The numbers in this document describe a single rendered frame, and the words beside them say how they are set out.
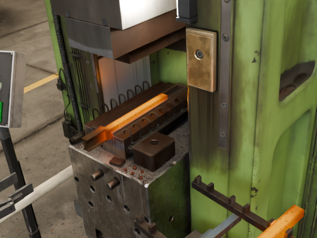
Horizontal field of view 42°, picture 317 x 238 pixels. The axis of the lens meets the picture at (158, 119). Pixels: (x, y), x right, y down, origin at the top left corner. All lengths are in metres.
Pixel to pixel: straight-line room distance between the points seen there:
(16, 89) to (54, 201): 1.24
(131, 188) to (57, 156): 1.83
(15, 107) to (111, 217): 0.54
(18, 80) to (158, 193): 0.68
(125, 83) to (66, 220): 1.16
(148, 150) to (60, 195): 1.51
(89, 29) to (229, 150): 0.55
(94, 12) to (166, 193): 0.61
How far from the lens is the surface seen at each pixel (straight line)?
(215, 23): 1.12
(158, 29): 1.34
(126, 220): 1.47
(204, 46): 1.13
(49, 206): 2.70
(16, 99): 1.63
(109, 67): 1.58
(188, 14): 1.12
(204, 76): 1.17
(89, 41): 1.27
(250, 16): 1.07
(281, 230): 1.03
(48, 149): 3.21
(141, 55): 1.35
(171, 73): 1.75
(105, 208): 1.53
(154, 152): 1.29
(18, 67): 1.63
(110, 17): 1.16
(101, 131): 1.35
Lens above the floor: 1.72
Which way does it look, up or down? 31 degrees down
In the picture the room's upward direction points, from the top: 4 degrees counter-clockwise
